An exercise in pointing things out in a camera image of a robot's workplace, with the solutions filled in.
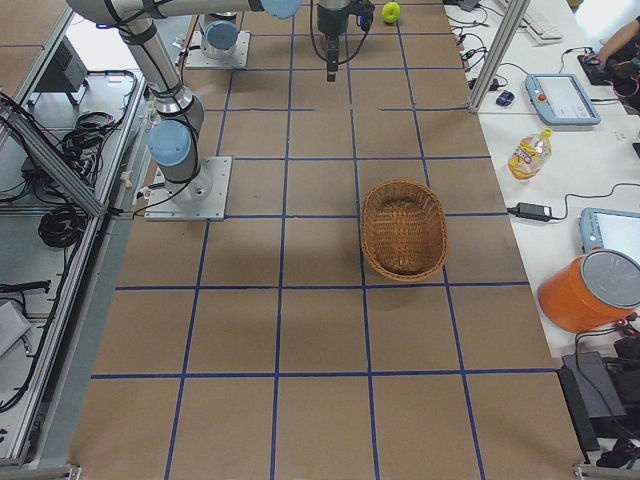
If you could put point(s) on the green apple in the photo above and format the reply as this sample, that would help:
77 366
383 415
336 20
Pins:
391 12

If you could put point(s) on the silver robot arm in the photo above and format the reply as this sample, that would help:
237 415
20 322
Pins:
220 34
173 142

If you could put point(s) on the black power adapter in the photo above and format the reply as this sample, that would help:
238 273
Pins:
529 211

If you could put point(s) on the orange bucket with lid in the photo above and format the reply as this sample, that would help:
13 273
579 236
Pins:
595 289

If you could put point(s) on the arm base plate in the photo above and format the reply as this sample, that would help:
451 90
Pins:
204 198
211 58

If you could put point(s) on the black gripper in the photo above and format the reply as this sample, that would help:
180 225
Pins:
328 21

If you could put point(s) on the orange juice bottle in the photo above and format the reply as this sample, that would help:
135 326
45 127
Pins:
531 154

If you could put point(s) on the blue teach pendant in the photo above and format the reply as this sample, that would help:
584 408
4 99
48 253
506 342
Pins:
560 100
610 229

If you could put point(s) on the person forearm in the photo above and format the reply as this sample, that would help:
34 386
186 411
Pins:
618 40

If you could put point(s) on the dark blue small pouch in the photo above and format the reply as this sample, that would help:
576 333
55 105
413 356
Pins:
505 99

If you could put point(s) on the white keyboard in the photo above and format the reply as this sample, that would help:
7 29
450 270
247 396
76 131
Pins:
539 27

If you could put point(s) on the aluminium frame post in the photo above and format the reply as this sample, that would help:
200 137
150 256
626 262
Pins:
499 46

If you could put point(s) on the woven wicker basket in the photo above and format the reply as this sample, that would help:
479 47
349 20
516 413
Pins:
403 231

